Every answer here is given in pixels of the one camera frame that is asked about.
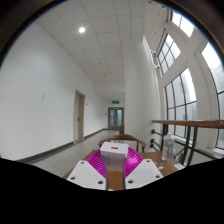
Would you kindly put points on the clear plastic drink bottle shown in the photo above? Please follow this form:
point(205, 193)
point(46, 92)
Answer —
point(168, 146)

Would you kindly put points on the white charger block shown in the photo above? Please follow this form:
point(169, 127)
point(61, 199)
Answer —
point(114, 155)

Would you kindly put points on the tall multi-pane window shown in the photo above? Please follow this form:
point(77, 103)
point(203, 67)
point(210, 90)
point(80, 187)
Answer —
point(181, 103)
point(217, 86)

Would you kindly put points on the small upper window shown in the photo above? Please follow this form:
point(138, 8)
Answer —
point(168, 53)

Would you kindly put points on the glazed double door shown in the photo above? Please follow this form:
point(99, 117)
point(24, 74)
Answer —
point(115, 118)

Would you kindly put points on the wooden chair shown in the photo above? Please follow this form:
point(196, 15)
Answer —
point(124, 137)

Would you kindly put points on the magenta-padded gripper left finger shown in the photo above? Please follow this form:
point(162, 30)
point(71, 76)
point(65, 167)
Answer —
point(86, 175)

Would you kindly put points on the round ceiling light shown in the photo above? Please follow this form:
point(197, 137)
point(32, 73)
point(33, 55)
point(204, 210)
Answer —
point(82, 30)

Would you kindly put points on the white security camera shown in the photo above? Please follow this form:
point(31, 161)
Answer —
point(155, 59)

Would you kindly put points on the beige single door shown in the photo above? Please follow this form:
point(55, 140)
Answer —
point(79, 116)

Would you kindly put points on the green exit sign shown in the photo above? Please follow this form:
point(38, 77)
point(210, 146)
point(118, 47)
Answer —
point(115, 102)

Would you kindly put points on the white flat card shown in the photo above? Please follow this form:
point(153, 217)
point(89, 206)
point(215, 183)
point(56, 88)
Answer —
point(179, 166)

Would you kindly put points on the slanted top window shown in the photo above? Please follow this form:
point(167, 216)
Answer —
point(182, 22)

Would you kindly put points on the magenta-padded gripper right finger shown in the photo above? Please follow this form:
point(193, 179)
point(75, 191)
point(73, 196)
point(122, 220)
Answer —
point(142, 173)

